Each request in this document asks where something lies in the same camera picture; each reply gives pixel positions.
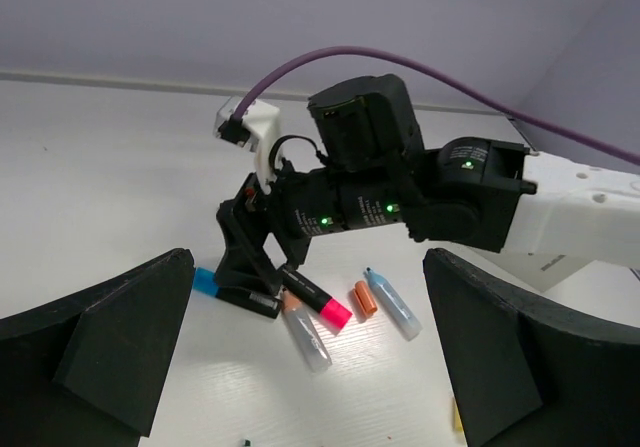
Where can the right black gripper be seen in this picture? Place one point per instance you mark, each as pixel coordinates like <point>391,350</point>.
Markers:
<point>251,216</point>

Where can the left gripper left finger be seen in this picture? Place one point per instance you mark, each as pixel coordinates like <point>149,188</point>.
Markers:
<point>88,369</point>

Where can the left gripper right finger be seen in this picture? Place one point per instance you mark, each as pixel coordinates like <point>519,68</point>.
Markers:
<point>527,371</point>

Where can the blue black highlighter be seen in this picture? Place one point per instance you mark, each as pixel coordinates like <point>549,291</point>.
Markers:
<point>262,304</point>

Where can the orange clear marker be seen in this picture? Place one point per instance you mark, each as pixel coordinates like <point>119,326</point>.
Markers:
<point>305,334</point>

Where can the pink black highlighter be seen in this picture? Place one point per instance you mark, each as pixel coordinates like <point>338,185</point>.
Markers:
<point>330,310</point>

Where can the blue pastel marker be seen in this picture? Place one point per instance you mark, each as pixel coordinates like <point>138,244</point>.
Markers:
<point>394,305</point>

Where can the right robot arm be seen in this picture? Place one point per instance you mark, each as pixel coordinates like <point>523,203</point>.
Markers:
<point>375,171</point>

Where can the yellow pastel marker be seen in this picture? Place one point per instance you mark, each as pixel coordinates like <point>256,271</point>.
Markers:
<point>456,419</point>

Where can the orange marker cap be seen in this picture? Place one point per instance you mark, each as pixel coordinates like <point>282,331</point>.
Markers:
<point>364,299</point>

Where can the white two-slot pen holder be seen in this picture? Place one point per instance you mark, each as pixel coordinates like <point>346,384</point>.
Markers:
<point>601,289</point>

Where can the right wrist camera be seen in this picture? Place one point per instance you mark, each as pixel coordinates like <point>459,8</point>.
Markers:
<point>257,132</point>

